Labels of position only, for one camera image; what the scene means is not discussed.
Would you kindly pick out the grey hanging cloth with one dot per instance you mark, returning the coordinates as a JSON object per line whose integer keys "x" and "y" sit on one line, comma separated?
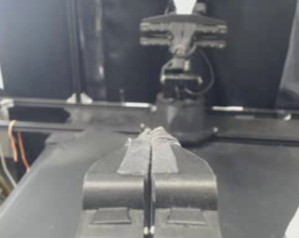
{"x": 294, "y": 55}

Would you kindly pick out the white corner bracket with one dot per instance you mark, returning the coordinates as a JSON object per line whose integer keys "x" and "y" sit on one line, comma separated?
{"x": 72, "y": 99}
{"x": 87, "y": 99}

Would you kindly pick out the black backdrop curtain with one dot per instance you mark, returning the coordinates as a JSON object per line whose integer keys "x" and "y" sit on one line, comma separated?
{"x": 31, "y": 46}

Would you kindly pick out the black table edge beam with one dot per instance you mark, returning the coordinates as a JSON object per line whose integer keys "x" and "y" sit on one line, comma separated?
{"x": 52, "y": 186}

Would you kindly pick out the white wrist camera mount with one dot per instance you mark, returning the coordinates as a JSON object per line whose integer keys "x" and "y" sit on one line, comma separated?
{"x": 184, "y": 6}

